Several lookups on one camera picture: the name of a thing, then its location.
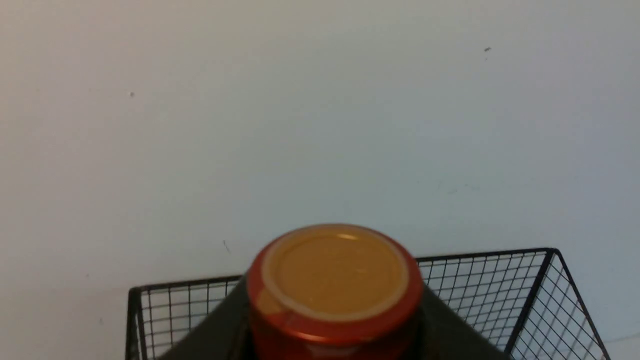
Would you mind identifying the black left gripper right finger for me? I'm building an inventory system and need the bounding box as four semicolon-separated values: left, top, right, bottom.
417;284;511;360

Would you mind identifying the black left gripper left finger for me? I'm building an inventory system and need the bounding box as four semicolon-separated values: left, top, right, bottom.
159;276;250;360

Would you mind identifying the soy sauce bottle red cap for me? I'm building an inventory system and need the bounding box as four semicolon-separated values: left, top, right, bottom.
246;223;425;360

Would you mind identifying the black wire mesh shelf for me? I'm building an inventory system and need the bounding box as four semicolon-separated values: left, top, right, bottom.
124;247;610;360

